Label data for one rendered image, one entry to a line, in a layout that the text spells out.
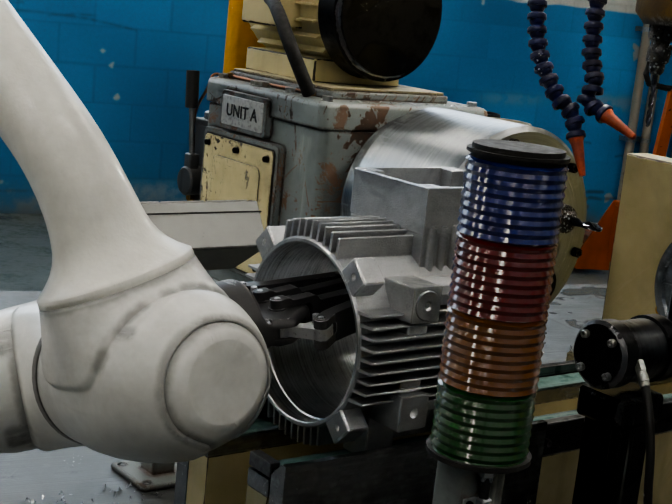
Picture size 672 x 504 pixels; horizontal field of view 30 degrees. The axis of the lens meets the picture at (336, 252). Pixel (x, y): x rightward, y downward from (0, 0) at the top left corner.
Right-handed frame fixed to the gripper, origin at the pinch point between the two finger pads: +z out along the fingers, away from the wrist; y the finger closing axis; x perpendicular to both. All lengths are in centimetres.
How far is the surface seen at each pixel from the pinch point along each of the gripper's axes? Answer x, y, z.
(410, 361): 3.4, -7.9, -5.5
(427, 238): -5.5, -4.9, -1.3
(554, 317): 36, 57, 81
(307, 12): -17, 57, 31
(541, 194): -17.1, -32.8, -17.0
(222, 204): -3.8, 21.4, -5.0
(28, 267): 125, 413, 134
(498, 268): -13.0, -31.9, -19.3
